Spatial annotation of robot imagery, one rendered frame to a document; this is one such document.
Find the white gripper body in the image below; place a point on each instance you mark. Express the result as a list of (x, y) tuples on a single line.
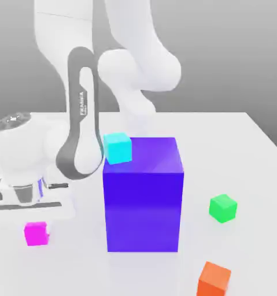
[(36, 209)]

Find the small magenta cube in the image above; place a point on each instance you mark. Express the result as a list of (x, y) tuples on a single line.
[(35, 234)]

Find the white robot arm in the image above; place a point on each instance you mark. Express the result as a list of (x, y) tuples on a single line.
[(138, 46)]

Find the small cyan cube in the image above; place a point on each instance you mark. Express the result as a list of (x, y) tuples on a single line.
[(118, 148)]

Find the small green cube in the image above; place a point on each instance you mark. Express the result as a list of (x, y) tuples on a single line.
[(222, 208)]

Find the small orange cube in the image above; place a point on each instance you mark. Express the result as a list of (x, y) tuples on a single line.
[(213, 279)]

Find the large blue box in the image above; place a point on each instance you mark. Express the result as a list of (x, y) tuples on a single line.
[(142, 203)]

